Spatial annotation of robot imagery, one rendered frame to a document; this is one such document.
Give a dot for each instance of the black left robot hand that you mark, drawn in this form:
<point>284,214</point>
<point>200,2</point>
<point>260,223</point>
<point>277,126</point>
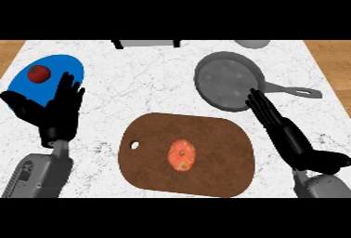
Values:
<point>58,108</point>

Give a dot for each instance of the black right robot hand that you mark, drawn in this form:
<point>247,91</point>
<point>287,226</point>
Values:
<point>284,133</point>

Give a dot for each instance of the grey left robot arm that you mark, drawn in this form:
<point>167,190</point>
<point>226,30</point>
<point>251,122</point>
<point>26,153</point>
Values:
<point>39,175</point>

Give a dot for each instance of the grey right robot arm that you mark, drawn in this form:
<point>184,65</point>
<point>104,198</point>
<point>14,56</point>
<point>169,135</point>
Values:
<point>321,186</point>

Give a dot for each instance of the brown wooden cutting board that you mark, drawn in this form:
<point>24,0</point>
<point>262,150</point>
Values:
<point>201,155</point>

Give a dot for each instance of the grey frying pan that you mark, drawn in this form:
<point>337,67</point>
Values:
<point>231,81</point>

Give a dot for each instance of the blue oval plate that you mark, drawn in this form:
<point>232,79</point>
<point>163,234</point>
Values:
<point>32,85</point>

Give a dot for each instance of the red tomato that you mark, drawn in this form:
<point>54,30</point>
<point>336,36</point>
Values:
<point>39,73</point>

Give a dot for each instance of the grey appliance with black legs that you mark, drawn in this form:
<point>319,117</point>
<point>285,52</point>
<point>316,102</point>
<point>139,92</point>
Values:
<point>147,43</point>

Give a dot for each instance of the grey round object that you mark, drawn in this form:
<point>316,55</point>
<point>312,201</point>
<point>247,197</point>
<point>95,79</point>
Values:
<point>253,44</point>

